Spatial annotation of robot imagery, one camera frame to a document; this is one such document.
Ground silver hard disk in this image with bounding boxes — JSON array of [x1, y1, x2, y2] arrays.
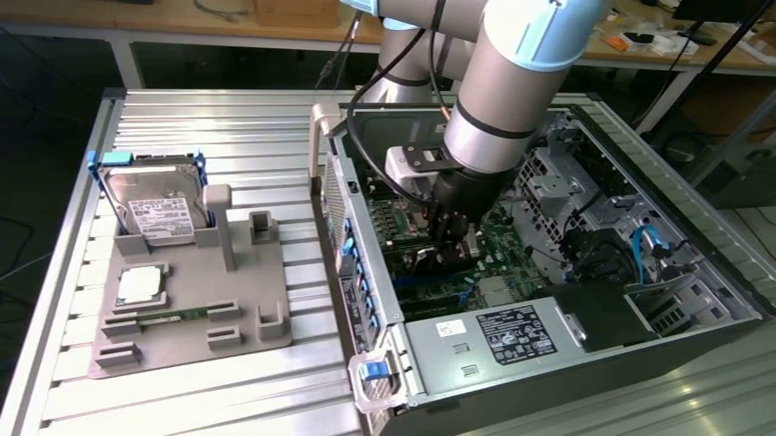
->
[[99, 156, 208, 249]]

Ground green motherboard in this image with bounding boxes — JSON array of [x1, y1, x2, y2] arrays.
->
[[357, 181, 547, 319]]

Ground black plastic shroud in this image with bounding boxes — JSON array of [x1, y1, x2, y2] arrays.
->
[[546, 283, 663, 355]]

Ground blue wire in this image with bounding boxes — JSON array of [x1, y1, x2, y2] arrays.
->
[[630, 224, 670, 285]]

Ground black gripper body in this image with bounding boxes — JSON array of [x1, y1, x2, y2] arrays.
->
[[431, 168, 508, 223]]

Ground CPU socket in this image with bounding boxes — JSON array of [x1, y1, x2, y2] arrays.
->
[[401, 203, 436, 236]]

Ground black camera cable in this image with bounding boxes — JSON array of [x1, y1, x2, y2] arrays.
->
[[347, 0, 455, 205]]

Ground grey parts rack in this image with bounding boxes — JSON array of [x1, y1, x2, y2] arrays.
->
[[87, 183, 297, 381]]

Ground silver CPU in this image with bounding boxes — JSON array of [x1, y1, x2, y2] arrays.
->
[[115, 267, 169, 306]]

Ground green RAM stick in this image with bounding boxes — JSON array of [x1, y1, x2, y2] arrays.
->
[[137, 306, 212, 324]]

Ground grey coiled cable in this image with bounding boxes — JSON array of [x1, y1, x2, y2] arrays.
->
[[193, 0, 252, 17]]

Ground wooden desk white frame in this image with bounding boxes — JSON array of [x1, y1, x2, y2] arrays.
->
[[570, 0, 776, 133], [0, 0, 389, 90]]

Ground black computer tower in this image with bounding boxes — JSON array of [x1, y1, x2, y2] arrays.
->
[[696, 144, 776, 211]]

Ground black slanted pole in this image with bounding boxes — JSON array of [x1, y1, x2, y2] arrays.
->
[[630, 8, 763, 131]]

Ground black monitor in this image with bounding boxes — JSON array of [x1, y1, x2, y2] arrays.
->
[[672, 0, 776, 24]]

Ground blue disk caddy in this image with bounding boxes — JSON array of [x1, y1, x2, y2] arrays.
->
[[85, 147, 213, 228]]

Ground grey metal disk bay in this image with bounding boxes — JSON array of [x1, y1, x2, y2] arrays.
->
[[515, 144, 614, 273]]

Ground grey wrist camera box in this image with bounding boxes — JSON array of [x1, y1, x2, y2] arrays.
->
[[385, 144, 467, 194]]

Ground blue expansion slot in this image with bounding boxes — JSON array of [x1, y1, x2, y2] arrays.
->
[[392, 274, 467, 295]]

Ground silver chipset heatsink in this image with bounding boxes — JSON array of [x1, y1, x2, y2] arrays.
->
[[479, 276, 518, 305]]

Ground black wire bundle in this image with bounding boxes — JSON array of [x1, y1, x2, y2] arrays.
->
[[560, 226, 639, 285]]

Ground thin black hanging cable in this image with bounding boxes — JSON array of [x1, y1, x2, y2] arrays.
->
[[313, 8, 365, 90]]

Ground black and silver PC case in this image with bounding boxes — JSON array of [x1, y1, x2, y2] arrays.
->
[[309, 102, 776, 436]]

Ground silver power supply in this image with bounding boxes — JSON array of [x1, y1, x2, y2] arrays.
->
[[403, 297, 588, 397]]

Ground white and black item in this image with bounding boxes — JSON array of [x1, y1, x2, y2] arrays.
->
[[624, 29, 694, 56]]

